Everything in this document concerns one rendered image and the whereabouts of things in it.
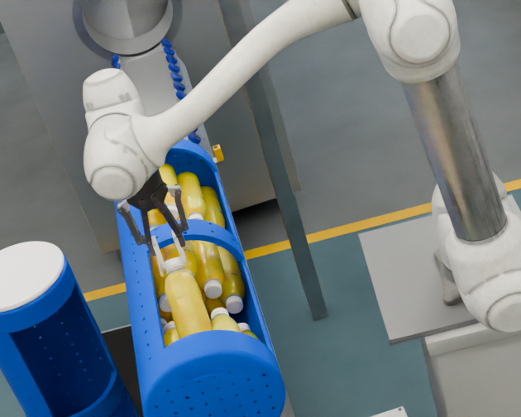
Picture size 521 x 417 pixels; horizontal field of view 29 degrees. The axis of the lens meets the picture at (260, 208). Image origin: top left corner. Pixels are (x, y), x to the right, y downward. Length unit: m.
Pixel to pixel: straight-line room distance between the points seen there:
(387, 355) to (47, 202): 2.13
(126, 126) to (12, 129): 4.17
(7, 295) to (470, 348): 1.18
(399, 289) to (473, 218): 0.45
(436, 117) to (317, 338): 2.09
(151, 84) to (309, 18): 1.89
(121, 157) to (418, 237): 0.93
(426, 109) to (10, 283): 1.35
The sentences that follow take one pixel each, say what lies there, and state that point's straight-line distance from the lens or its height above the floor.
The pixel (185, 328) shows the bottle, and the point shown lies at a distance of 2.06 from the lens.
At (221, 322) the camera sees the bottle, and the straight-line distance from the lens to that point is 2.15.
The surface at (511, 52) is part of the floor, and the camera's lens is 5.22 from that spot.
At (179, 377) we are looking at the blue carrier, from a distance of 1.98.
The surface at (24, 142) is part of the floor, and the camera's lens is 5.71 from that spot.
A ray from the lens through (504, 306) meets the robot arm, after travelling 1.93.
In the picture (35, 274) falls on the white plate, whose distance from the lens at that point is 2.70.
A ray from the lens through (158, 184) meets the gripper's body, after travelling 1.97.
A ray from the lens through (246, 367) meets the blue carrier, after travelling 1.99.
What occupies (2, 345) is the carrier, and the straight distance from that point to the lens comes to 2.73.
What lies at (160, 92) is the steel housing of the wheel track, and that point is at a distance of 3.58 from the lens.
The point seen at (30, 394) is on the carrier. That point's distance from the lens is 2.84.
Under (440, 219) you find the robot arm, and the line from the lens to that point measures 2.12.
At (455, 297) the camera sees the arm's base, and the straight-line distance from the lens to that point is 2.22.
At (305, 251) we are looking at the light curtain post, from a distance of 3.62.
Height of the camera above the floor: 2.50
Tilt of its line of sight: 34 degrees down
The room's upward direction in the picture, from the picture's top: 17 degrees counter-clockwise
